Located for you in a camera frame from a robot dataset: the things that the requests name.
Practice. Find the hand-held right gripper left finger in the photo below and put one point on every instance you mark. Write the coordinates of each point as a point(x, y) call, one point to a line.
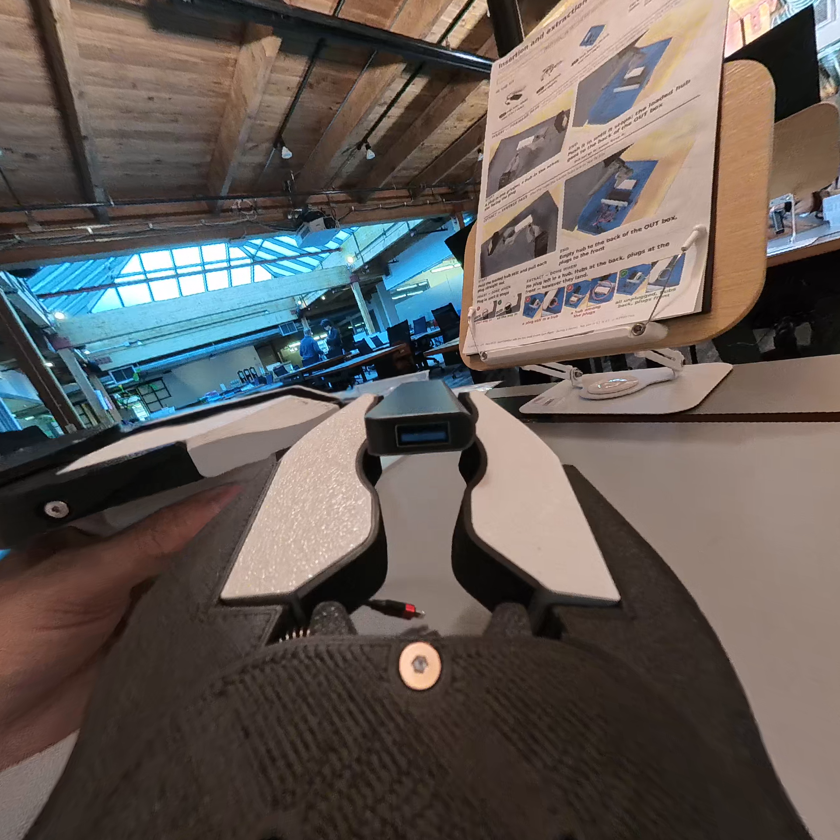
point(308, 518)

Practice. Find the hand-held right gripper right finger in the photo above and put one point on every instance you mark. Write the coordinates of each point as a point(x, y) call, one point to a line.
point(535, 518)

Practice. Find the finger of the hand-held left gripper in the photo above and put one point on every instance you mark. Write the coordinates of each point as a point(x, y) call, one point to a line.
point(229, 436)

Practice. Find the grey usb hub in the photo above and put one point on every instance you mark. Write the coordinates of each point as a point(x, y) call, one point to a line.
point(420, 420)

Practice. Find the person's left hand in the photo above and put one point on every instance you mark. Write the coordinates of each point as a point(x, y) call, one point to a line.
point(65, 623)

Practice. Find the long wooden table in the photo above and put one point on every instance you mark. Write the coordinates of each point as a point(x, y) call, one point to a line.
point(354, 362)

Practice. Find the skylight window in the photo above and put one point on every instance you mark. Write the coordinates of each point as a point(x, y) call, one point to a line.
point(197, 269)

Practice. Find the group of black office chairs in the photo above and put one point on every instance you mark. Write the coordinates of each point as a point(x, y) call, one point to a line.
point(420, 334)

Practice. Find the white ceiling projector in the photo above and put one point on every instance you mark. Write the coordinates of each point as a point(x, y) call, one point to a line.
point(321, 228)

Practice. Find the printed instruction sheet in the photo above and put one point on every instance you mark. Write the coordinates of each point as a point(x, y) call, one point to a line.
point(590, 164)

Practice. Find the instruction sheet on wooden stand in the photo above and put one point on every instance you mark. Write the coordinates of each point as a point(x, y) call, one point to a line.
point(741, 197)

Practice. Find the black ceiling pipe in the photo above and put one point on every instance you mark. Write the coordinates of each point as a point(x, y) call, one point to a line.
point(328, 33)

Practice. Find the wooden document stand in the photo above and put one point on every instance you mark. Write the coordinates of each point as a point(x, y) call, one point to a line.
point(804, 151)

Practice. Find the black monitor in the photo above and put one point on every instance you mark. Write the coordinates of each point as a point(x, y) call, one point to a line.
point(774, 59)

